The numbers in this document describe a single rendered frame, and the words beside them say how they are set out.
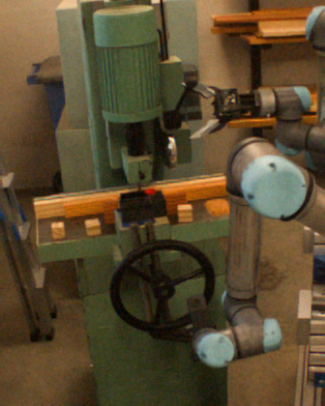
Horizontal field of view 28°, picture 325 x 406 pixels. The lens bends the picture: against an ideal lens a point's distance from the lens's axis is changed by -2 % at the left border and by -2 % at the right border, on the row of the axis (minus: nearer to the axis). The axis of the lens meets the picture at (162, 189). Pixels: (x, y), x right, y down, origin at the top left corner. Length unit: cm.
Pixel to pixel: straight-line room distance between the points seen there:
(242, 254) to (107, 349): 73
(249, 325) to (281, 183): 38
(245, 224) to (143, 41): 62
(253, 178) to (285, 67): 318
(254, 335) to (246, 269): 16
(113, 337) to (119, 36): 91
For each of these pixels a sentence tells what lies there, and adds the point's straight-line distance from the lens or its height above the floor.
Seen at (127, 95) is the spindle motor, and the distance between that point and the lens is 183.
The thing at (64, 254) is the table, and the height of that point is 86.
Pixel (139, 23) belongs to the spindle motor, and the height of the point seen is 147.
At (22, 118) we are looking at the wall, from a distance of 446.
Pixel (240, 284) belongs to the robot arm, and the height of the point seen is 94.
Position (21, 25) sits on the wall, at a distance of 431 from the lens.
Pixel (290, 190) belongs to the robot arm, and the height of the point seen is 124.
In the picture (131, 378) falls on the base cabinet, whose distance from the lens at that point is 218.
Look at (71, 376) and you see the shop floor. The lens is 281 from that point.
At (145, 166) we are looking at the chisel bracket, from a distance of 194.
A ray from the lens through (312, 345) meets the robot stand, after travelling 178.
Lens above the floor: 176
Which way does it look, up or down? 24 degrees down
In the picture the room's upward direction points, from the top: 4 degrees counter-clockwise
